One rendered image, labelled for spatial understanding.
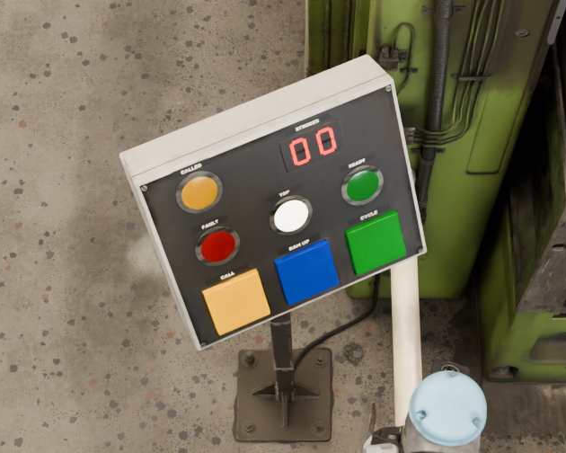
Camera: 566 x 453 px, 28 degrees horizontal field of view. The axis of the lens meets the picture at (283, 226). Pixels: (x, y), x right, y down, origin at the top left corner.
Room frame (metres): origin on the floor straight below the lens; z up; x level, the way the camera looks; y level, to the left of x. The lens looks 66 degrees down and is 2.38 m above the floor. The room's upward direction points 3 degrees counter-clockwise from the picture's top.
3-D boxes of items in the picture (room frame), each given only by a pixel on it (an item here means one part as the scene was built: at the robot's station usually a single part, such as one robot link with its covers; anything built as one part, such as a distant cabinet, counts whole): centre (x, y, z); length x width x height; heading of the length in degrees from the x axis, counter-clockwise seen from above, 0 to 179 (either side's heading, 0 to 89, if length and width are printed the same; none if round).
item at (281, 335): (0.68, 0.01, 0.54); 0.04 x 0.04 x 1.08; 87
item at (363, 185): (0.63, -0.10, 1.09); 0.05 x 0.03 x 0.04; 87
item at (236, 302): (0.52, 0.07, 1.01); 0.07 x 0.05 x 0.07; 112
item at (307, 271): (0.56, -0.03, 1.01); 0.07 x 0.05 x 0.07; 112
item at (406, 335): (0.65, -0.20, 0.62); 0.44 x 0.05 x 0.05; 177
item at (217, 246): (0.56, 0.08, 1.09); 0.05 x 0.03 x 0.04; 87
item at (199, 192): (0.60, 0.10, 1.16); 0.05 x 0.03 x 0.04; 87
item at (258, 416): (0.68, 0.02, 0.05); 0.22 x 0.22 x 0.09; 87
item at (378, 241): (0.59, -0.12, 1.01); 0.07 x 0.05 x 0.07; 112
